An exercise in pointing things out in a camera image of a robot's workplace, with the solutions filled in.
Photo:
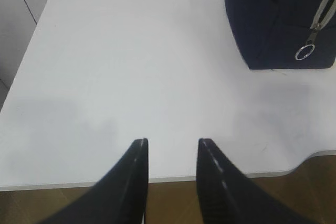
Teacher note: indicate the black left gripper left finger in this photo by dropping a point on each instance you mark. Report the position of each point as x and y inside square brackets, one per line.
[119, 197]

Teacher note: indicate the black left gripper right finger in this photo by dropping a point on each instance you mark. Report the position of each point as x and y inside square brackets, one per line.
[226, 195]

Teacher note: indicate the navy blue insulated lunch bag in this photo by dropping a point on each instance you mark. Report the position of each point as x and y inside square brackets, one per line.
[284, 34]

